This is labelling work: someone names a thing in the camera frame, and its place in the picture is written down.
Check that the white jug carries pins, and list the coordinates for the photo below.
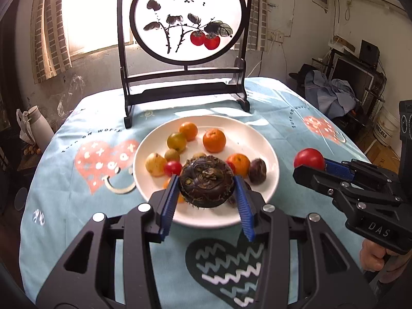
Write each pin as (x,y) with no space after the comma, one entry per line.
(40,125)

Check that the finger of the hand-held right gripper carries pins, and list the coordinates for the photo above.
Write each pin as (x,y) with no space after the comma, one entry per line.
(322,183)
(338,167)

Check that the small orange mandarin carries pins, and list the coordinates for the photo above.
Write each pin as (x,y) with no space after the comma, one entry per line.
(240,164)
(188,131)
(214,140)

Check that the round painted table screen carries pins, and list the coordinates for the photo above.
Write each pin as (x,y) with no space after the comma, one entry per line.
(186,16)

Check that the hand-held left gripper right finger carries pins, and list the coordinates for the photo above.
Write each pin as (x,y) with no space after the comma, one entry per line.
(244,207)

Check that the light blue printed tablecloth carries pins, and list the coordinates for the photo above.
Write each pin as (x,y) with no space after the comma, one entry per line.
(80,199)

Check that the white bucket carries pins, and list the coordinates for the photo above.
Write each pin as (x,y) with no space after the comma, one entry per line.
(386,125)

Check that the white plastic bag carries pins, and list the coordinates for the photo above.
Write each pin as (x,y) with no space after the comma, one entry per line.
(23,125)

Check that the black speaker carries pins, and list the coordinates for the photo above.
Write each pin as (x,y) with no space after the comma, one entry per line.
(369,51)

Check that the white oval plate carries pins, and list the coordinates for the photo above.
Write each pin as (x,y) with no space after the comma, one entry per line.
(254,141)

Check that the person's right forearm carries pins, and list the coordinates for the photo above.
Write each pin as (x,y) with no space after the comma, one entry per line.
(396,296)

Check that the yellow spotted pear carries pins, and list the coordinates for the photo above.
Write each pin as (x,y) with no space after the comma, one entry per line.
(155,164)

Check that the cardboard box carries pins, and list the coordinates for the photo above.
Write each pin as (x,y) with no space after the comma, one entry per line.
(342,42)

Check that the pile of small brown fruits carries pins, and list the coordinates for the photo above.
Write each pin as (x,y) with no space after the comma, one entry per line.
(32,150)

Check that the purple passion fruit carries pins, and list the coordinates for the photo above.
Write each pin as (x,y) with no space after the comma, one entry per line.
(257,170)

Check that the clear plastic bag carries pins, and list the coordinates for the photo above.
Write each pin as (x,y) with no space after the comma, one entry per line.
(67,99)

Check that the small brown longan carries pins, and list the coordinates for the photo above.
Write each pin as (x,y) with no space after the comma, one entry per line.
(199,155)
(172,155)

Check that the large hairy water chestnut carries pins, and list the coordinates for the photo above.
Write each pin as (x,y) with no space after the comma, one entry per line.
(206,183)

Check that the blue crumpled clothes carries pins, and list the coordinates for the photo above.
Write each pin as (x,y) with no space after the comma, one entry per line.
(331,95)

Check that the black monitor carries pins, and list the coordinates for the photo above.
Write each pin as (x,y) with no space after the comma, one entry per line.
(354,80)

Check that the person's right hand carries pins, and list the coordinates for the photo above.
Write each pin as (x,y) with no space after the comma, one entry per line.
(371,257)

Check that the green-orange tangerine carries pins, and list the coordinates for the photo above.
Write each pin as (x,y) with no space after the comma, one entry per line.
(176,141)

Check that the white wall socket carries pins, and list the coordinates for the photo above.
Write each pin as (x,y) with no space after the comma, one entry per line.
(275,35)

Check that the brick-pattern curtain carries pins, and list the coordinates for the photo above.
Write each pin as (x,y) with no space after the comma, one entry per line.
(48,22)
(257,13)

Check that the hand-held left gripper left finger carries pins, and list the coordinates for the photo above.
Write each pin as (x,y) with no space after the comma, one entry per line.
(169,207)

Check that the large orange tangerine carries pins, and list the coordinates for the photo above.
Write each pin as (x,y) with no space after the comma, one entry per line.
(165,185)

